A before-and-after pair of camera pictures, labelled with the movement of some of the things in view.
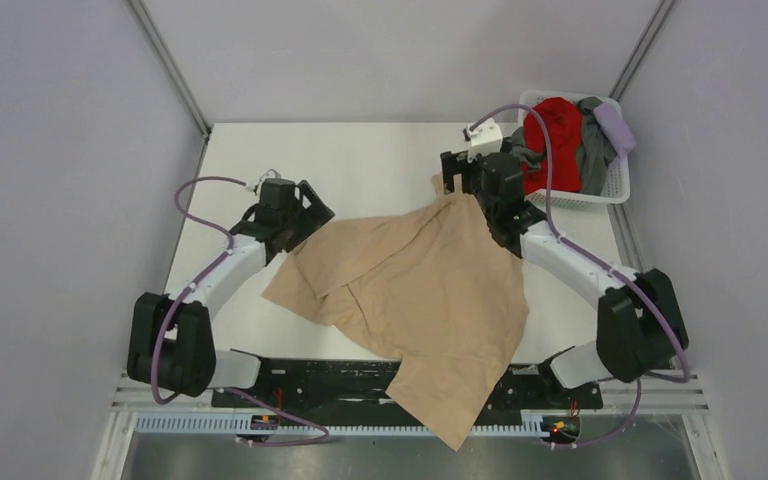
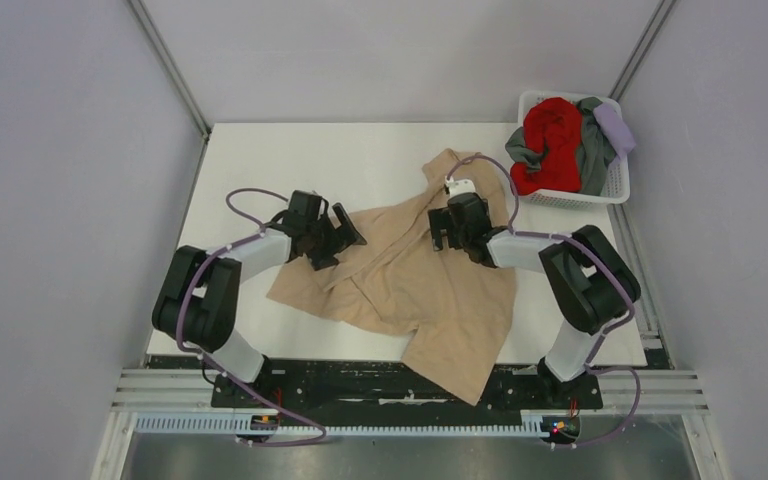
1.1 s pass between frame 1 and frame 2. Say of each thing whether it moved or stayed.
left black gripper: moved
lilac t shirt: stayed
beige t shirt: moved
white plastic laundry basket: stayed
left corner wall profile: stayed
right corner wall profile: stayed
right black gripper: moved
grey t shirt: stayed
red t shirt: stayed
